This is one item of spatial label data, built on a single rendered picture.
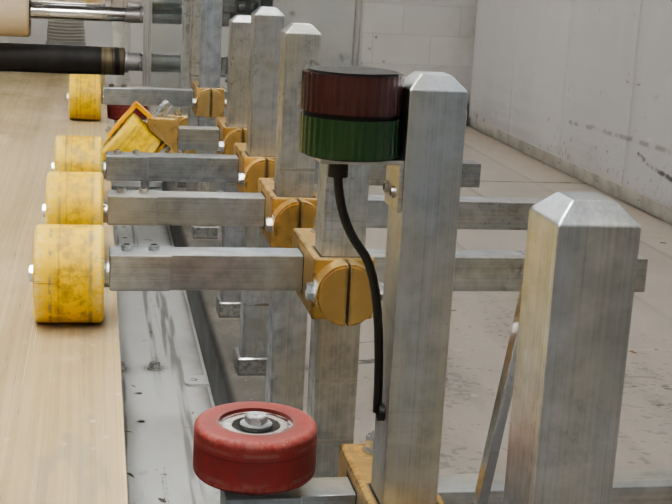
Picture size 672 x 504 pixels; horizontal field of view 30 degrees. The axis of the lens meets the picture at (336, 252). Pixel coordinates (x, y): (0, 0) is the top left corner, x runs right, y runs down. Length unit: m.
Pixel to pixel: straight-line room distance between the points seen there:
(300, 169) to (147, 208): 0.16
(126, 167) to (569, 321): 1.06
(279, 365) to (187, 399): 0.43
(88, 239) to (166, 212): 0.27
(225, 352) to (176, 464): 0.20
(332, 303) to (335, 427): 0.12
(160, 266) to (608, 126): 6.30
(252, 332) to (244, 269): 0.50
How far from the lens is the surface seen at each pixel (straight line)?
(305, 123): 0.73
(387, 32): 9.59
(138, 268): 1.02
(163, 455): 1.51
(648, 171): 6.75
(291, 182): 1.24
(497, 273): 1.08
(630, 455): 3.35
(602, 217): 0.50
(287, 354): 1.28
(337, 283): 0.97
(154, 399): 1.69
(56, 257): 1.01
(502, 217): 1.34
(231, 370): 1.56
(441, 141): 0.74
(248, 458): 0.79
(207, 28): 2.21
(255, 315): 1.53
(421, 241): 0.75
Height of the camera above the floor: 1.20
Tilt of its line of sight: 13 degrees down
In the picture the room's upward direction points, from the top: 3 degrees clockwise
